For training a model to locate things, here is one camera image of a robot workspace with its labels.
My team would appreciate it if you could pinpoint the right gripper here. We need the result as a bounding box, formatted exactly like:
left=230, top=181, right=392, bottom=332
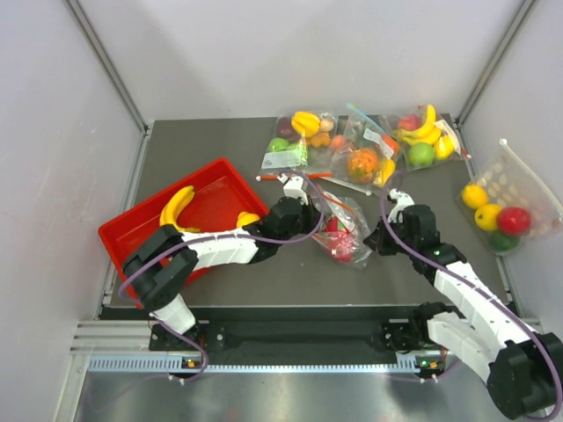
left=363, top=215, right=418, bottom=256

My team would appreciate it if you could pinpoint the zip bag with bananas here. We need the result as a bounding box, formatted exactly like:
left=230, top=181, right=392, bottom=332
left=313, top=189, right=372, bottom=270

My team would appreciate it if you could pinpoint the red fake dragon fruit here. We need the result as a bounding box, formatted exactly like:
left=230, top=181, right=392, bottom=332
left=323, top=216, right=355, bottom=263

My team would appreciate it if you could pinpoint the yellow fake lemon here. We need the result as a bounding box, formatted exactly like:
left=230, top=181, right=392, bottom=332
left=236, top=211, right=260, bottom=228

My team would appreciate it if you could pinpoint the yellow fake banana bunch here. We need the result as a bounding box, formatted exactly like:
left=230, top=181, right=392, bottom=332
left=159, top=186, right=200, bottom=233

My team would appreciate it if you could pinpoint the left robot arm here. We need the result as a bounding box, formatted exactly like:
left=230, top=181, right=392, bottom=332
left=119, top=196, right=324, bottom=349

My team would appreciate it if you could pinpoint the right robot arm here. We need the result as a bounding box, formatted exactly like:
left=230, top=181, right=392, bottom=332
left=364, top=204, right=562, bottom=421

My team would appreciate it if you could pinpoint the zip bag with green fruit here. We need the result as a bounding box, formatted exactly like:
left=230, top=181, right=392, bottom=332
left=256, top=110, right=338, bottom=181

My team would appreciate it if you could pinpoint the zip bag with orange fruit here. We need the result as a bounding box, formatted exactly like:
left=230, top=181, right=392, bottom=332
left=327, top=103, right=400, bottom=195

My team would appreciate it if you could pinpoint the zip bag with banana apple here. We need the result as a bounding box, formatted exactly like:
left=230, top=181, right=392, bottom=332
left=386, top=103, right=472, bottom=171

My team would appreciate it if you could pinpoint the zip bag with lemons tomato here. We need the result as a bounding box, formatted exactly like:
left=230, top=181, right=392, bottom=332
left=456, top=139, right=562, bottom=256

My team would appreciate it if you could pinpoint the red plastic tray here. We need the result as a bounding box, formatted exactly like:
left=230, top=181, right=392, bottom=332
left=99, top=157, right=268, bottom=280

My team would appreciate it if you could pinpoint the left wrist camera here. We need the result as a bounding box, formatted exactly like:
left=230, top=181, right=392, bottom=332
left=277, top=173, right=309, bottom=206

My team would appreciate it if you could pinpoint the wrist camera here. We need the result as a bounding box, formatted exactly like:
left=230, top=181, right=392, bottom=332
left=277, top=173, right=309, bottom=206
left=387, top=188, right=415, bottom=223

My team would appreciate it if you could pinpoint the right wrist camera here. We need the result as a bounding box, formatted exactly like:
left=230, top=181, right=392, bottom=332
left=387, top=188, right=415, bottom=223

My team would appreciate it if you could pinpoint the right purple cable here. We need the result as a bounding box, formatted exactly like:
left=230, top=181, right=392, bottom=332
left=378, top=170, right=563, bottom=418

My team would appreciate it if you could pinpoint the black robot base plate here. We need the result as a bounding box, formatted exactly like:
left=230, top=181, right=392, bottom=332
left=150, top=306, right=432, bottom=354

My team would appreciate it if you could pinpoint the perforated cable duct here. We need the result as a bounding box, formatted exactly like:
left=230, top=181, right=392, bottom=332
left=86, top=351, right=446, bottom=375

